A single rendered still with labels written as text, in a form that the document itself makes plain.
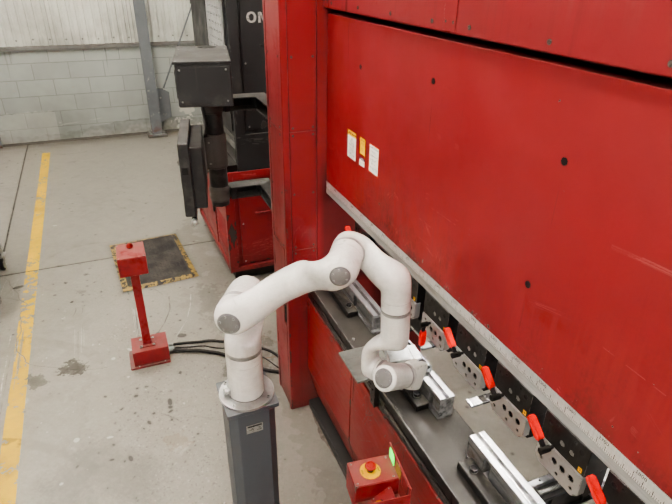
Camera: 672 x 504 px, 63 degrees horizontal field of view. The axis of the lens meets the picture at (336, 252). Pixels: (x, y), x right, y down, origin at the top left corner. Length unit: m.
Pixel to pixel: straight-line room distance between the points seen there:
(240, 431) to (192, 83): 1.46
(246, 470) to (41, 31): 7.30
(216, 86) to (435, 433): 1.68
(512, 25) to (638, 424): 0.90
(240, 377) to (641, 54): 1.41
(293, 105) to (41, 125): 6.67
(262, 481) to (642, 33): 1.81
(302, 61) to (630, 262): 1.66
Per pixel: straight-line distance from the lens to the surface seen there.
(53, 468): 3.35
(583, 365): 1.37
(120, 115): 8.83
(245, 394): 1.90
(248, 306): 1.65
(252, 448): 2.05
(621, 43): 1.18
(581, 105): 1.26
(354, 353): 2.13
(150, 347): 3.75
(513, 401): 1.62
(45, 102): 8.79
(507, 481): 1.83
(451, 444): 2.01
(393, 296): 1.57
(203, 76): 2.53
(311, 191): 2.62
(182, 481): 3.08
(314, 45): 2.46
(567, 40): 1.27
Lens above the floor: 2.32
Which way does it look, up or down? 28 degrees down
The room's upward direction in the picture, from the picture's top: 1 degrees clockwise
